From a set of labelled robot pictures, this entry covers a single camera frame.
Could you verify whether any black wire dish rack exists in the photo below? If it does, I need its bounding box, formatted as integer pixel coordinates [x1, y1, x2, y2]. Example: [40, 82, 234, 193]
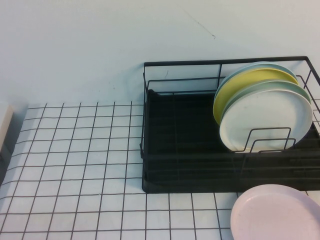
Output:
[139, 55, 320, 193]

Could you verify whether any light blue plate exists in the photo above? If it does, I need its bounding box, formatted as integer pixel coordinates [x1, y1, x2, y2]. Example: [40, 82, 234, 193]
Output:
[214, 61, 300, 100]

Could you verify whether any yellow plate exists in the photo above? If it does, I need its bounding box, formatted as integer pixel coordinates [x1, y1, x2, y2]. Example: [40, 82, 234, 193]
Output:
[212, 68, 300, 127]

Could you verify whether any beige block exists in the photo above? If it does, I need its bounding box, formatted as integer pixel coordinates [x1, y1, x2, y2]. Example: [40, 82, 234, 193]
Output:
[0, 104, 14, 157]

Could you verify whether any green plate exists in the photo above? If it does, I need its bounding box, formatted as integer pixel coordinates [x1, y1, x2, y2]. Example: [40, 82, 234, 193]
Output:
[222, 79, 312, 118]

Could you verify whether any white plate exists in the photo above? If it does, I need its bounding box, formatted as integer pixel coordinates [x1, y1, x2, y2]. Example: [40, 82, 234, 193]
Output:
[219, 86, 314, 154]

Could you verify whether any black drain tray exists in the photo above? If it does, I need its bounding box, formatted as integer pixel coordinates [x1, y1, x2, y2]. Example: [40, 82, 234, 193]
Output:
[141, 88, 320, 193]

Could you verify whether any white black-grid tablecloth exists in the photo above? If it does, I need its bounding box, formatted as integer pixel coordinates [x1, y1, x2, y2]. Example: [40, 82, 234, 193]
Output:
[0, 101, 320, 240]

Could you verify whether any pink plate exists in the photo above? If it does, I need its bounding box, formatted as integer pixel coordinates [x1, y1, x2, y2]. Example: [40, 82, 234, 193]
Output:
[229, 184, 320, 240]

